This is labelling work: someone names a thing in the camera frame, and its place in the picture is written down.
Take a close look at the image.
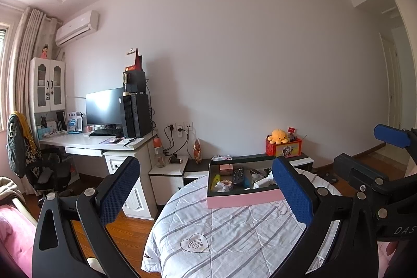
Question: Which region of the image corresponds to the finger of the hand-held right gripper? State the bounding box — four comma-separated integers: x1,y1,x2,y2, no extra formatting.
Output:
374,124,417,149
334,152,391,197

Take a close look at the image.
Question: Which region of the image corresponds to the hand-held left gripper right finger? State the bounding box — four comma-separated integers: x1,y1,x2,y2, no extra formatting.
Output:
272,156,381,278

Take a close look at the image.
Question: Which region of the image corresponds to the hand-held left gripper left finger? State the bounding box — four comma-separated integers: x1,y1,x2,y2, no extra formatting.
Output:
32,156,142,278

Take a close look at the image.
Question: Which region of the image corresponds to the pink cardboard box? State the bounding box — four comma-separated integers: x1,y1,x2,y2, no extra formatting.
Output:
207,157,286,209

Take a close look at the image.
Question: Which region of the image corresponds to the black remote control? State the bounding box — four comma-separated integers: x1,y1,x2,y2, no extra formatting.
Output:
231,168,245,186

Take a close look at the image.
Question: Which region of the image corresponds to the white item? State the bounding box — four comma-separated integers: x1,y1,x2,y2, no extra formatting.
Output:
213,180,233,193

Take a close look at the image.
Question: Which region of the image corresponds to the black floor scale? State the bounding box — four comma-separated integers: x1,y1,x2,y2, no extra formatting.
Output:
317,171,340,184

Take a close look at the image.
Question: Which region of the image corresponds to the pink printed blanket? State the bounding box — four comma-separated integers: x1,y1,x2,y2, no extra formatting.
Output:
378,240,417,278

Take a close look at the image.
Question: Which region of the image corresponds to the red toy box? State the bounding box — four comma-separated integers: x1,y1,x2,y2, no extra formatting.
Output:
265,136,303,158

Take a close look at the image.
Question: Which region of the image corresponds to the white low nightstand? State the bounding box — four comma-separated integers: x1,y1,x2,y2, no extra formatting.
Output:
149,155,190,206

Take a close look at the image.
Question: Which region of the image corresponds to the white door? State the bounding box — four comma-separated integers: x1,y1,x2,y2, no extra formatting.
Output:
379,32,402,136

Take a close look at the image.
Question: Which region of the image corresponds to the orange capped water bottle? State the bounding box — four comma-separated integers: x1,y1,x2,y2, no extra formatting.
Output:
153,138,165,168

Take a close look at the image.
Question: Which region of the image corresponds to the orange plush octopus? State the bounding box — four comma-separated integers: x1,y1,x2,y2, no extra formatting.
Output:
268,129,290,145

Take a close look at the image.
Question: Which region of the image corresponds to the white desk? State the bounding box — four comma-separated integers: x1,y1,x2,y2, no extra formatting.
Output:
39,131,159,220

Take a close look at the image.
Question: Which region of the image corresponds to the black keyboard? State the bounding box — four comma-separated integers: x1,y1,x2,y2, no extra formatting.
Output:
89,129,122,137

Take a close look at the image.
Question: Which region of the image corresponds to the black office chair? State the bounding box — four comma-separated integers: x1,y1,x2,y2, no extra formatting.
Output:
24,148,73,201

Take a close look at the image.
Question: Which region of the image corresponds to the white striped quilt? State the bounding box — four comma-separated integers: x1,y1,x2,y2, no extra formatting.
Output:
142,172,342,278

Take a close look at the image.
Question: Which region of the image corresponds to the black computer tower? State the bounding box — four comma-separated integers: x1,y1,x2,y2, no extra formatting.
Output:
119,93,152,139

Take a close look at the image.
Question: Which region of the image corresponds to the blue white carton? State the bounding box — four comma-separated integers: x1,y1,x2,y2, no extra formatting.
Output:
67,111,82,133

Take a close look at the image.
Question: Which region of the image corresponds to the black low bench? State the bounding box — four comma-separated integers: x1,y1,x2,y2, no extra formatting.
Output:
183,152,314,181

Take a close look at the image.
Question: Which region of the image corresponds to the black computer monitor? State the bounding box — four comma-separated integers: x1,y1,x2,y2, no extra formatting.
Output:
85,87,125,127

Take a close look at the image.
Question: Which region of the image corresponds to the beige blanket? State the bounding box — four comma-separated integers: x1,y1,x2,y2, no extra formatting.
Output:
0,176,24,202

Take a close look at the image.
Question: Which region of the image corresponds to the black speaker box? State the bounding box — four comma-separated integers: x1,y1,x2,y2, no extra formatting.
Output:
122,70,147,95

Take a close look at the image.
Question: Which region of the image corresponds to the grey skull print jacket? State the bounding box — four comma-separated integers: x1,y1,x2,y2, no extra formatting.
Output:
7,112,38,178

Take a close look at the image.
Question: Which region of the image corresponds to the pink bedding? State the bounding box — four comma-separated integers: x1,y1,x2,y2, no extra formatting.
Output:
0,205,37,278

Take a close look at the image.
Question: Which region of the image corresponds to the white glass-door cabinet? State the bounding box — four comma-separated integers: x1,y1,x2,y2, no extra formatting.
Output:
29,57,66,136

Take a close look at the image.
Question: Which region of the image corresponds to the red gift box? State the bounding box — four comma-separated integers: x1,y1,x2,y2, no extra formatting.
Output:
126,48,144,72

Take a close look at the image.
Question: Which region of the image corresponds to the window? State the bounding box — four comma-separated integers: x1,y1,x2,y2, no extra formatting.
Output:
0,22,11,122

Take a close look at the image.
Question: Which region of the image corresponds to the white air conditioner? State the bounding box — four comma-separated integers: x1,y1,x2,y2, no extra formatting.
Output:
55,10,100,47

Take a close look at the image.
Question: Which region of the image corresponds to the beige curtain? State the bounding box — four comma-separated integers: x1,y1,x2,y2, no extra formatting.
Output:
6,7,63,123

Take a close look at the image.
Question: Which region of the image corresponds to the black power cable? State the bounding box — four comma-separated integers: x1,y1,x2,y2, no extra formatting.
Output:
162,126,189,156

